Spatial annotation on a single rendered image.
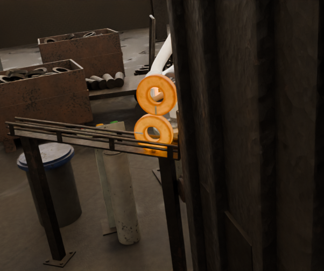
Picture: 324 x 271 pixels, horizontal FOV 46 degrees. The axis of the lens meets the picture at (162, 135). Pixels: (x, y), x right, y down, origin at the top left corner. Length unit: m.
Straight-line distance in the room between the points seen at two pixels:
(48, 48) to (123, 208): 3.43
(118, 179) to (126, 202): 0.14
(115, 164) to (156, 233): 0.49
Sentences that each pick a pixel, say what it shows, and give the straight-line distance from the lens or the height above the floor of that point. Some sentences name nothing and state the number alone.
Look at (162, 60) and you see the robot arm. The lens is 1.88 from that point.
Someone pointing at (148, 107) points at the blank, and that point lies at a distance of 1.44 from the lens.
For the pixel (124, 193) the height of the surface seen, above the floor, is 0.31.
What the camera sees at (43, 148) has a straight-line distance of 2.37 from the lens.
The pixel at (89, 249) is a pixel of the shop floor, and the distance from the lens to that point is 2.13.
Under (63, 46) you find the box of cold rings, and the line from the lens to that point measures 5.12.
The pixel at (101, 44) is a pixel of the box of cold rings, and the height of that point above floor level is 0.61.
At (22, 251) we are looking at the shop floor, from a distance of 2.28.
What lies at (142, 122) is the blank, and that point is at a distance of 1.48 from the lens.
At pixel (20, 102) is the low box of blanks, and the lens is 3.61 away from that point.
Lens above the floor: 1.23
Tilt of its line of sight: 21 degrees down
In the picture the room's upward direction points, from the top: 7 degrees counter-clockwise
